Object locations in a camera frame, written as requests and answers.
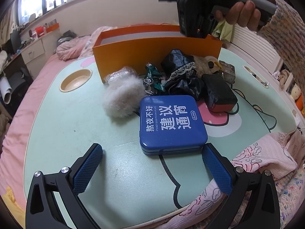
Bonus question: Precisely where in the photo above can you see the clear plastic wrap bundle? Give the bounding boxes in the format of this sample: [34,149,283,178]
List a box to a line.
[104,66,137,85]

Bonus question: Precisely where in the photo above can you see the blue square tin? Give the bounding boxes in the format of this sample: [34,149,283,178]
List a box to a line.
[139,95,208,155]

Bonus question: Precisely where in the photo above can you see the red container on cabinet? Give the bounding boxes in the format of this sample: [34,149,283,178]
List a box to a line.
[35,26,47,38]

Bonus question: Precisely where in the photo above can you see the white paper roll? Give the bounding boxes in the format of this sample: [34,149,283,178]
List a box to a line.
[0,76,12,104]

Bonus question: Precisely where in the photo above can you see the brown snack packet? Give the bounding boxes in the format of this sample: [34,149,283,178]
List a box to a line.
[219,60,236,84]

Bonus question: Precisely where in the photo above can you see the person right hand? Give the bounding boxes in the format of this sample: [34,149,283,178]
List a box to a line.
[215,0,275,31]

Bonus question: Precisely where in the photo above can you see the cartoon boy figurine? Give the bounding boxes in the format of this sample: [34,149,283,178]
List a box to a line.
[204,56,223,74]

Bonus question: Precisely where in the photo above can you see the white pink fluffy scrunchie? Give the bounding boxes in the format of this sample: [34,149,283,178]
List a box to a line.
[102,76,146,118]

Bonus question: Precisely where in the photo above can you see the orange box on cabinet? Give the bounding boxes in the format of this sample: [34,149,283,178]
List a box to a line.
[46,23,59,33]

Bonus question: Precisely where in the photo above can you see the knitted sweater right forearm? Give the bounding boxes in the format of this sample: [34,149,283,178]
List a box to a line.
[257,0,305,94]

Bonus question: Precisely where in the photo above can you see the orange cardboard box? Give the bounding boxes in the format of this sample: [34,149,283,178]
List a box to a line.
[92,24,222,83]

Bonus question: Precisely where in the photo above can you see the green toy car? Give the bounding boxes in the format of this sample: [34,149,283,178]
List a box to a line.
[143,63,165,96]

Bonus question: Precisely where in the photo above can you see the brown fur scrunchie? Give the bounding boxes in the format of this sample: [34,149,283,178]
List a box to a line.
[193,56,210,78]

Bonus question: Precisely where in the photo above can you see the green hanging cloth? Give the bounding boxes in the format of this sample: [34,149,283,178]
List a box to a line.
[211,21,233,42]

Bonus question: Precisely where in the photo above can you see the white bedside drawer cabinet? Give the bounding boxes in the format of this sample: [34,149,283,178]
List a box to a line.
[21,28,61,79]

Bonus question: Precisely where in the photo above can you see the black satin lace scrunchie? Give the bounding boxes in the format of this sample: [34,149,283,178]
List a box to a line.
[161,49,205,101]

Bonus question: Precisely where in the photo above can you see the black pouch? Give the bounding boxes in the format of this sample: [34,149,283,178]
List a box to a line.
[201,74,238,113]

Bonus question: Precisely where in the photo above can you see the pink floral duvet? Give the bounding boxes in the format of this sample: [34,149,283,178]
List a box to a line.
[56,26,116,61]

